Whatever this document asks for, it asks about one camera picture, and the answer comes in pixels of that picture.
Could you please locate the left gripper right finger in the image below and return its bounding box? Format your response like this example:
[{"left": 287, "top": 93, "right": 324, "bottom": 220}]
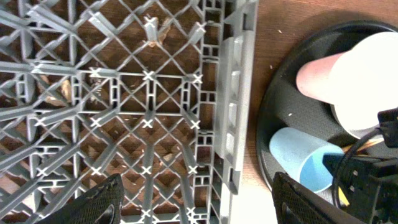
[{"left": 272, "top": 172, "right": 362, "bottom": 224}]

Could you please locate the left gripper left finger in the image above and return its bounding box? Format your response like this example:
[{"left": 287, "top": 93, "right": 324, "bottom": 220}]
[{"left": 38, "top": 174, "right": 124, "bottom": 224}]

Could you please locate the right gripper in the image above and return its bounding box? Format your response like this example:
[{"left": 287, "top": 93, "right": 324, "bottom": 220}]
[{"left": 338, "top": 156, "right": 397, "bottom": 223}]

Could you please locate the blue cup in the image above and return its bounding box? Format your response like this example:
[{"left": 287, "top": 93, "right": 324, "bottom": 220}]
[{"left": 269, "top": 127, "right": 343, "bottom": 193}]

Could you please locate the pink cup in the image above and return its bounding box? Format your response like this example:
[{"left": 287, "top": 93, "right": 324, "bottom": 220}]
[{"left": 296, "top": 32, "right": 397, "bottom": 105}]

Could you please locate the grey dishwasher rack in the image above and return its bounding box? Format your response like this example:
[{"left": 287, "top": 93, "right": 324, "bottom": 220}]
[{"left": 1, "top": 0, "right": 258, "bottom": 223}]

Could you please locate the upper wooden chopstick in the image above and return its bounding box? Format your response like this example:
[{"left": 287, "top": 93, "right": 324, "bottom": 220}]
[{"left": 342, "top": 139, "right": 384, "bottom": 153}]

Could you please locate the grey plate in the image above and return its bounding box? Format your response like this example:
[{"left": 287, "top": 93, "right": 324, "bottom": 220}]
[{"left": 331, "top": 102, "right": 384, "bottom": 139}]

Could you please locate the round black tray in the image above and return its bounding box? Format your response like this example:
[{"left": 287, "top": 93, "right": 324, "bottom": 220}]
[{"left": 256, "top": 21, "right": 397, "bottom": 188}]

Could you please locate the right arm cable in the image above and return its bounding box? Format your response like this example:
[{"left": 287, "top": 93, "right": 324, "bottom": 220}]
[{"left": 331, "top": 127, "right": 385, "bottom": 208}]

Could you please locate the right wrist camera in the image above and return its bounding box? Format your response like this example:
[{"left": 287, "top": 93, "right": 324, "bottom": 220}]
[{"left": 377, "top": 108, "right": 398, "bottom": 148}]

